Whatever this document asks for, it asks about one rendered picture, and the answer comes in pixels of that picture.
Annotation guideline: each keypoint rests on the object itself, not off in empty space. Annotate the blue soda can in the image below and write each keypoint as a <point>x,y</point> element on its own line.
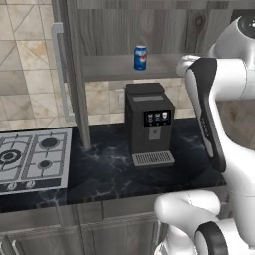
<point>140,59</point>

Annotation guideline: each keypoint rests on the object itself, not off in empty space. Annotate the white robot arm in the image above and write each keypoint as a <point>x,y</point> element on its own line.
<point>239,186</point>

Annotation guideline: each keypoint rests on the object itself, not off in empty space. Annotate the grey drawer front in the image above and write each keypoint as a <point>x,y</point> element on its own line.
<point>129,205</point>
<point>30,219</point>

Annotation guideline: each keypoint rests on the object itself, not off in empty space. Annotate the grey gas hob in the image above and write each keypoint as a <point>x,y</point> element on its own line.
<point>33,159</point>

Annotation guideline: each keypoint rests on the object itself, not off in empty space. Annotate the black coffee machine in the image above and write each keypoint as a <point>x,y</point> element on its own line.
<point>149,132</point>

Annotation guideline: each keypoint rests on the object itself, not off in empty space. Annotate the grey hob knob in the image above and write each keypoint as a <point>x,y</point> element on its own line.
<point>30,184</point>
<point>12,186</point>

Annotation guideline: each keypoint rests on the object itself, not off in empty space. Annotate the grey wood wall cabinet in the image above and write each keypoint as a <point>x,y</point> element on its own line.
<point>116,33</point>

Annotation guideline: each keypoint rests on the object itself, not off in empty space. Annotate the white wall outlet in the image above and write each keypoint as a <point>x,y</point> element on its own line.
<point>119,98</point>

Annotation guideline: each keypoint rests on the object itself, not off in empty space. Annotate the grey wood cabinet door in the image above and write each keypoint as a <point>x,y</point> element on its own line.
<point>78,83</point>

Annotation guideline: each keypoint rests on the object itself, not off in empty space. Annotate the grey base cabinet door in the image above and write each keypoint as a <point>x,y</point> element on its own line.
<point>123,237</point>
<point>50,244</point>

